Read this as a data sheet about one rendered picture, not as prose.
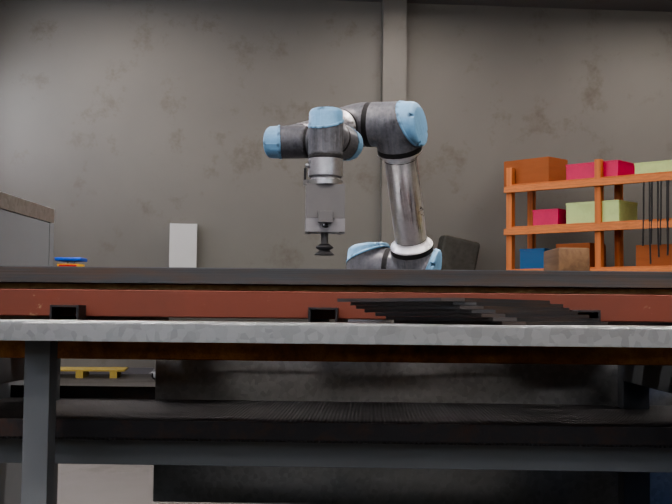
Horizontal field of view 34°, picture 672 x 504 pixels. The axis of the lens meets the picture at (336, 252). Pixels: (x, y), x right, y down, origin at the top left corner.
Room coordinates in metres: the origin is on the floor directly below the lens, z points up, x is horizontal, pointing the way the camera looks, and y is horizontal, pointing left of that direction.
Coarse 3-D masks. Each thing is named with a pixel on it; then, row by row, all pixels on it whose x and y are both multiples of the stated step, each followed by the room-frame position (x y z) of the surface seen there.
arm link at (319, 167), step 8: (312, 160) 2.32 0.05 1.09; (320, 160) 2.31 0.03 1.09; (328, 160) 2.31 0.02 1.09; (336, 160) 2.31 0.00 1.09; (312, 168) 2.32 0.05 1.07; (320, 168) 2.31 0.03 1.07; (328, 168) 2.31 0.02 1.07; (336, 168) 2.32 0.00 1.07; (312, 176) 2.33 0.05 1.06; (320, 176) 2.31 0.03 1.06; (328, 176) 2.31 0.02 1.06; (336, 176) 2.32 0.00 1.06
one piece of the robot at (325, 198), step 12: (312, 180) 2.32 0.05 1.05; (324, 180) 2.31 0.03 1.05; (336, 180) 2.32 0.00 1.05; (312, 192) 2.31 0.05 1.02; (324, 192) 2.31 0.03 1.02; (336, 192) 2.31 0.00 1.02; (312, 204) 2.31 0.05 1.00; (324, 204) 2.31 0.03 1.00; (336, 204) 2.31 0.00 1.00; (312, 216) 2.31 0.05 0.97; (324, 216) 2.30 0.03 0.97; (336, 216) 2.31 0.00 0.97; (312, 228) 2.31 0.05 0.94; (324, 228) 2.31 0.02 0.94; (336, 228) 2.31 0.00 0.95; (324, 240) 2.34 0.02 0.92
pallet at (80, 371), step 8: (64, 368) 12.96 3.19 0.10; (72, 368) 12.97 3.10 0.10; (80, 368) 12.99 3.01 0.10; (88, 368) 13.01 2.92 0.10; (96, 368) 13.02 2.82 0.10; (104, 368) 13.04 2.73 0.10; (112, 368) 13.06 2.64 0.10; (120, 368) 13.08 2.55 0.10; (128, 368) 13.43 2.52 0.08; (80, 376) 12.69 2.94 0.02; (112, 376) 12.74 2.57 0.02
